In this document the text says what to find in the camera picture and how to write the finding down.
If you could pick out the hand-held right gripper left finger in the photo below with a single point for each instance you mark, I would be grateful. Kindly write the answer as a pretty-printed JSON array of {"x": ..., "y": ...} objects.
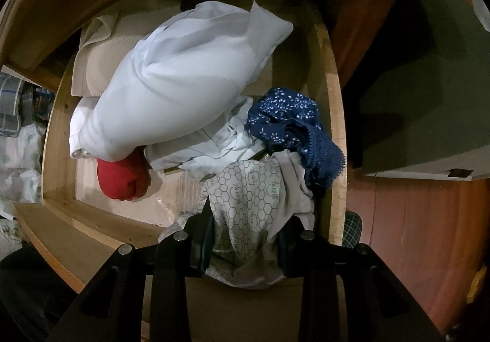
[{"x": 199, "y": 250}]

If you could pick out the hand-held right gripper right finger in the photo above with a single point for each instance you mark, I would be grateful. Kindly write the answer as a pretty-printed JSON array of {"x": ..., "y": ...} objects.
[{"x": 291, "y": 257}]

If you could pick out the white hexagon print underwear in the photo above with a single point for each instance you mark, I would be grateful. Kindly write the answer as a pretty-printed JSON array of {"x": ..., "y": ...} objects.
[{"x": 245, "y": 204}]

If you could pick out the wooden drawer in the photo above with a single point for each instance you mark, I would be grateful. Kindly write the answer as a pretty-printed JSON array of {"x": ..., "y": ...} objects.
[{"x": 333, "y": 116}]

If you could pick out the white drawer liner paper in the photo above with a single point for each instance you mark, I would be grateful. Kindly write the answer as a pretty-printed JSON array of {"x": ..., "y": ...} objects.
[{"x": 168, "y": 196}]

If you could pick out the navy floral lace underwear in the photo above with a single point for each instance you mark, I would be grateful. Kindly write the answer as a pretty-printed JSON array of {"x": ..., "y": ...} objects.
[{"x": 283, "y": 124}]

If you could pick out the checked slipper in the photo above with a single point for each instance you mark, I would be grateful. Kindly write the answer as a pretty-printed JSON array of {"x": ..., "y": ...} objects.
[{"x": 352, "y": 231}]

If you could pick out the folded white garment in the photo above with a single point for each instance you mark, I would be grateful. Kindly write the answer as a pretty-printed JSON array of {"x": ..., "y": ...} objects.
[{"x": 214, "y": 146}]

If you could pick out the red cloth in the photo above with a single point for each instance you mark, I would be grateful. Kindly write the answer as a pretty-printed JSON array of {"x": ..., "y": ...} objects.
[{"x": 118, "y": 177}]

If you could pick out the large white cloth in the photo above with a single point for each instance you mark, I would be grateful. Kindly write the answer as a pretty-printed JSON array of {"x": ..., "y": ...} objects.
[{"x": 172, "y": 78}]

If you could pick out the person's dark clothing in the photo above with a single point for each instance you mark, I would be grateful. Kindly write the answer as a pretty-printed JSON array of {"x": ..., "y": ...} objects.
[{"x": 26, "y": 288}]

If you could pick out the yellow object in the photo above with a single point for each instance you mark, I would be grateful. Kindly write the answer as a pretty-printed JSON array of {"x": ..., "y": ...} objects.
[{"x": 476, "y": 284}]

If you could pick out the white patterned cloth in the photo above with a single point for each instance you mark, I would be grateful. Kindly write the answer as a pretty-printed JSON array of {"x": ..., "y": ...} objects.
[{"x": 19, "y": 158}]

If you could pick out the grey-green box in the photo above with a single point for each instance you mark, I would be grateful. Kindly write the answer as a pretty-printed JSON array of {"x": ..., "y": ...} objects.
[{"x": 421, "y": 97}]

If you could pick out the beige ribbed cloth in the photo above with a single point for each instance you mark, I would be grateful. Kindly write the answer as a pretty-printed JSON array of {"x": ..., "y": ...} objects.
[{"x": 95, "y": 66}]

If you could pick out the grey plaid cloth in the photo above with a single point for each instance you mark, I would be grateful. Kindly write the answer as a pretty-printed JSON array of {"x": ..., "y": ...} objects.
[{"x": 11, "y": 104}]

